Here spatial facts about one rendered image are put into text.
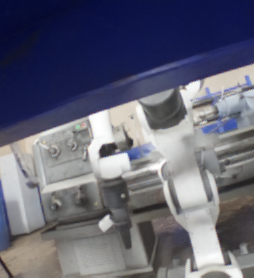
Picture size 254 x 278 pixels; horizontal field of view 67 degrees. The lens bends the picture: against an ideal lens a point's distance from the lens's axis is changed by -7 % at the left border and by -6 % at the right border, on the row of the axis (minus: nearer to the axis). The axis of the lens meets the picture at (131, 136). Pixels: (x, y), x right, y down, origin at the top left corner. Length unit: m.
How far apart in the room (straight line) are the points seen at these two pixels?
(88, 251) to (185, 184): 1.23
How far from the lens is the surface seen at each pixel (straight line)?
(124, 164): 0.65
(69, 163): 1.81
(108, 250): 1.77
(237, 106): 1.93
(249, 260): 1.19
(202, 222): 0.89
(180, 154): 0.75
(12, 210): 5.24
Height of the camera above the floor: 0.75
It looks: 10 degrees up
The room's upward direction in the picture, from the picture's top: 15 degrees counter-clockwise
